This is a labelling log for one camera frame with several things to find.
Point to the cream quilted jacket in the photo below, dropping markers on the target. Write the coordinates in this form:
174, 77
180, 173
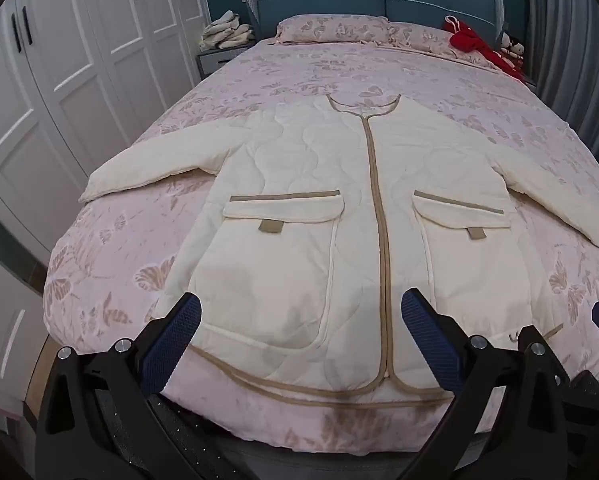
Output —
299, 170

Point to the small stuffed toys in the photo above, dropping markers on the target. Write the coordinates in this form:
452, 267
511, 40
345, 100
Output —
512, 50

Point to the grey bedside table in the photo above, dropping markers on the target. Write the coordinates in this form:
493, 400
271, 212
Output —
214, 62

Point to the red garment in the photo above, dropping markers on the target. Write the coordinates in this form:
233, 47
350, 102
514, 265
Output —
474, 42

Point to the white panelled wardrobe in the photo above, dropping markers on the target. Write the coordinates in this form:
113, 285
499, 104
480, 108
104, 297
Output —
79, 60

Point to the pink butterfly print pillow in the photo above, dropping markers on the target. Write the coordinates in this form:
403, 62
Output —
419, 40
329, 29

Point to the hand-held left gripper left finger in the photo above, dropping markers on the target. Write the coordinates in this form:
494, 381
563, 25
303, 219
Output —
172, 345

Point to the pile of cream clothes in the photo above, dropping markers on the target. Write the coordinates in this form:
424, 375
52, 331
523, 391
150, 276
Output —
227, 32

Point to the grey curtain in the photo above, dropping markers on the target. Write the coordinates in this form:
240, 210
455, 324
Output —
569, 50

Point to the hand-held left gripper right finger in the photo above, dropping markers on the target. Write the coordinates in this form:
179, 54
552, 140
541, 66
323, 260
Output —
429, 345

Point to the pink butterfly print quilt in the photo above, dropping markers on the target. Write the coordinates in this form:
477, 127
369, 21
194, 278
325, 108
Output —
259, 75

